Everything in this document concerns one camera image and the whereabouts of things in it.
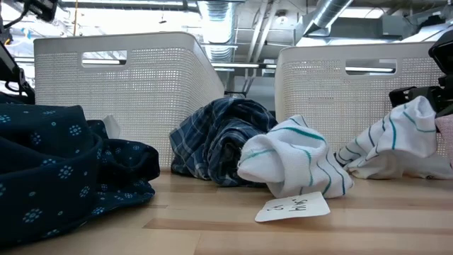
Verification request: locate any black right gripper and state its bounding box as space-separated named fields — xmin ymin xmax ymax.
xmin=389 ymin=74 xmax=453 ymax=118

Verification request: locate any yellow cable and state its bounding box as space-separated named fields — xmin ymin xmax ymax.
xmin=72 ymin=0 xmax=79 ymax=36

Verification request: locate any silver flexible ventilation duct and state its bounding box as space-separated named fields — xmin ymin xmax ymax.
xmin=196 ymin=0 xmax=237 ymax=64

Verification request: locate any dark navy dotted garment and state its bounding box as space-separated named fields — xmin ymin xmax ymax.
xmin=0 ymin=92 xmax=161 ymax=249

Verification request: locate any handwritten white paper label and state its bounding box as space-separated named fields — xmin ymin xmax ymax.
xmin=253 ymin=191 xmax=331 ymax=223

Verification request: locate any blue plaid garment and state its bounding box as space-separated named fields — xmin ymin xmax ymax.
xmin=168 ymin=97 xmax=279 ymax=188

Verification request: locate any pink button shirt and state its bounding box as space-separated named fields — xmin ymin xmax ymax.
xmin=434 ymin=113 xmax=453 ymax=169

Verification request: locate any silver spiral ventilation duct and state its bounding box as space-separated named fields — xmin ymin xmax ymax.
xmin=302 ymin=0 xmax=355 ymax=36

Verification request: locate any small white garment tag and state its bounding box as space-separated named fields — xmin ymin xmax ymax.
xmin=101 ymin=114 xmax=122 ymax=140

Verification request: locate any white striped ankle sock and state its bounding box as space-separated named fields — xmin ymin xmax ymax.
xmin=236 ymin=114 xmax=355 ymax=199
xmin=334 ymin=95 xmax=438 ymax=171

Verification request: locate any white perforated plastic basket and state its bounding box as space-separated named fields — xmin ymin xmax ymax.
xmin=33 ymin=31 xmax=226 ymax=169
xmin=274 ymin=41 xmax=447 ymax=159

